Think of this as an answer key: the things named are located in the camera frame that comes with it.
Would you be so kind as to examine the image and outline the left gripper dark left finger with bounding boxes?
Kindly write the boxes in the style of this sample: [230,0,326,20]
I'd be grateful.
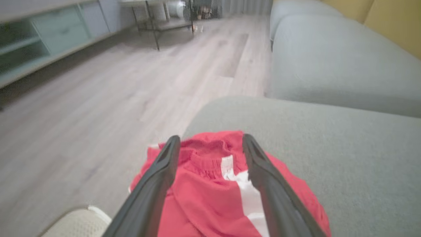
[103,135,181,237]

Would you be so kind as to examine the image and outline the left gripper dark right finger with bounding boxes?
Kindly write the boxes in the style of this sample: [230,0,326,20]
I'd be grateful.
[243,134,326,237]

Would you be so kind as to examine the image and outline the red shorts white stripe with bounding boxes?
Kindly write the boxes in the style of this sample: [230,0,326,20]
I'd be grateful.
[128,130,332,237]

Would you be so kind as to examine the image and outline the grey sofa seat cushion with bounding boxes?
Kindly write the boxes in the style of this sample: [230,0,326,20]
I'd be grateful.
[182,95,421,237]

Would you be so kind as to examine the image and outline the grey neighbouring seat cushion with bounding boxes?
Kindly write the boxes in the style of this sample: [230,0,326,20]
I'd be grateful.
[265,14,421,118]

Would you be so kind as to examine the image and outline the black legged side table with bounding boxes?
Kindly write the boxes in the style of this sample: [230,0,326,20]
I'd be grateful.
[118,0,198,52]

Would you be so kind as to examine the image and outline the pale green media cabinet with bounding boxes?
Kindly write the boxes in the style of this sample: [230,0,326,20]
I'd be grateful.
[0,0,136,90]

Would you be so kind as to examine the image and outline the dark rack with items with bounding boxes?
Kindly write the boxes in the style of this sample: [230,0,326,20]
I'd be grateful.
[189,0,225,20]

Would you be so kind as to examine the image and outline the grey curtain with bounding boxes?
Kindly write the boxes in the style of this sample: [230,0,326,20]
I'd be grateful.
[220,0,274,16]

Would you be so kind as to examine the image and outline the yellow sofa back cushion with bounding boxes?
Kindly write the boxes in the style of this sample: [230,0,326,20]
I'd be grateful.
[321,0,375,24]
[363,0,421,61]

